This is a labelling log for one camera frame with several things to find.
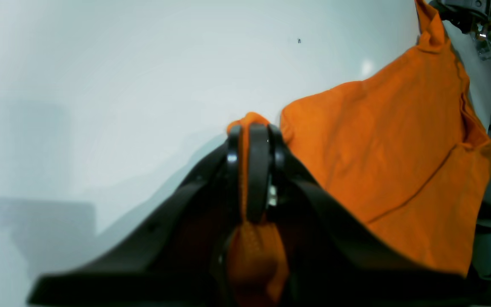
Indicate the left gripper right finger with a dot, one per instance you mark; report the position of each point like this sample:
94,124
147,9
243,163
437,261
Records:
332,260

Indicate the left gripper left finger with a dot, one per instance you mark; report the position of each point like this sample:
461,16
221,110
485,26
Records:
175,257

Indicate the orange T-shirt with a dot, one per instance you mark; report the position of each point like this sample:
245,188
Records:
403,150

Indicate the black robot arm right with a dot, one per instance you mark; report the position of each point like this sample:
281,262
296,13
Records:
472,17

